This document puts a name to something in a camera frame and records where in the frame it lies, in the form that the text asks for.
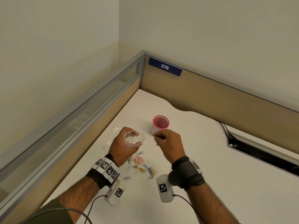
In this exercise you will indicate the person's right hand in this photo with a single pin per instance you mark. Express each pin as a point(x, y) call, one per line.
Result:
point(170, 144)

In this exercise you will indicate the person's left hand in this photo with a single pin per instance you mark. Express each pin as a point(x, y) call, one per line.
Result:
point(119, 146)

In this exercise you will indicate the clear zip plastic bag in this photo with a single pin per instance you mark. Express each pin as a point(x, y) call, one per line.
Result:
point(112, 135)
point(135, 138)

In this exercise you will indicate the white paper cup red rim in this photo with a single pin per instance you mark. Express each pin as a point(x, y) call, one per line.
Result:
point(161, 123)

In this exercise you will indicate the pile of colourful paper clips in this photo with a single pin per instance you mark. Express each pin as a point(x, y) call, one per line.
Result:
point(141, 165)

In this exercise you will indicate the person's right forearm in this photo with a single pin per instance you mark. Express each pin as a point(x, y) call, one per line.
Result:
point(210, 205)

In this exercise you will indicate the person's left forearm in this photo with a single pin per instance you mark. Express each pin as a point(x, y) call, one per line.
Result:
point(79, 195)

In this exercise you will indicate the black wristband with marker tags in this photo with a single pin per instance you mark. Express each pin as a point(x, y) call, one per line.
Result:
point(102, 170)

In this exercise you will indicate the glass topped desk partition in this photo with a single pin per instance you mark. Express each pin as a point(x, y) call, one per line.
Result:
point(109, 109)

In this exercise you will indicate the white marker cube on wrist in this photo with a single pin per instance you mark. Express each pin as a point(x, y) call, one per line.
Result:
point(115, 192)

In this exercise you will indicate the beige desk partition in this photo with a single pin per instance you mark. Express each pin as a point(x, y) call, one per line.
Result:
point(205, 93)

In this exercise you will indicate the blue number sign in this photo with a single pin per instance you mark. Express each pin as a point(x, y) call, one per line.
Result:
point(165, 66)

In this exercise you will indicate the olive green shirt sleeve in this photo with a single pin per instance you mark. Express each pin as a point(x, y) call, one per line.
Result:
point(51, 213)

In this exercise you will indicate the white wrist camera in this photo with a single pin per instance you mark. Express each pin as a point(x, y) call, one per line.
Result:
point(164, 187)

